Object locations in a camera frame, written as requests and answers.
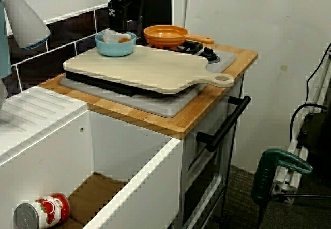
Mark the salmon sushi toy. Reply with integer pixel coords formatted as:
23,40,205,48
102,30,132,43

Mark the orange toy frying pan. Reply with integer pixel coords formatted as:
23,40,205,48
143,25,215,48

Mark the tomato soup can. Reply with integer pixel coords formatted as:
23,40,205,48
13,192,70,229

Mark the light blue bowl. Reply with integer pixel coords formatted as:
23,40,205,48
94,30,137,57

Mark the dark tile backsplash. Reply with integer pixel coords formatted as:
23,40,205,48
5,0,143,98

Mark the black stove burner grate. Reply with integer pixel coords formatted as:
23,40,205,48
180,40,204,55
64,70,200,98

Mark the black stove knob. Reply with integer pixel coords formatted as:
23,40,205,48
198,47,220,64

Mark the grey stove top panel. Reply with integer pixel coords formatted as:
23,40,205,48
59,48,236,118

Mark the white cone with blue rim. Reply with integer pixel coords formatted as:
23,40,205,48
0,0,51,51

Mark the teal box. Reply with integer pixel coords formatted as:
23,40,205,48
0,1,12,79

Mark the white oven door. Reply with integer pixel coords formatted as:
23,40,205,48
182,84,245,227

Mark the white sink unit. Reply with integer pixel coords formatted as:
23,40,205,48
0,85,184,229

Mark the green clamp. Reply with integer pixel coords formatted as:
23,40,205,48
251,148,313,211

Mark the dark equipment box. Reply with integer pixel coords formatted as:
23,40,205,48
297,110,331,173

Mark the wooden cutting board with handle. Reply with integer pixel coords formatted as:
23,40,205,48
63,44,235,95

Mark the black oven door handle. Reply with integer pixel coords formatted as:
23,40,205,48
195,95,251,153

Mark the black cable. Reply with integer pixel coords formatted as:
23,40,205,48
306,42,331,105
258,193,331,229
289,103,329,147

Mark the aluminium extrusion frame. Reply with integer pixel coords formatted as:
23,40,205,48
271,50,331,205

